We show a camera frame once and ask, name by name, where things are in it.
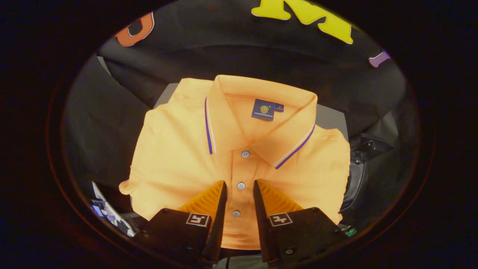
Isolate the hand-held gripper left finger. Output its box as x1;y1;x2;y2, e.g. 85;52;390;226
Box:
135;181;228;268

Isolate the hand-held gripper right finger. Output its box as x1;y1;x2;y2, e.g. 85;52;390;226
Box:
253;179;343;267

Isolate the orange polo shirt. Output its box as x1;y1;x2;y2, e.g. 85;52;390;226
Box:
119;75;351;250

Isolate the grey washing machine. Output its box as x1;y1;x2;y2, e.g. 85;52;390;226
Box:
340;133;397;213

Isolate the grey cabinet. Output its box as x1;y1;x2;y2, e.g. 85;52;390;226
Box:
153;83;350;142

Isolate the black backdrop cloth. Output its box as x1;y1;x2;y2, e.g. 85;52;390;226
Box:
63;0;407;210

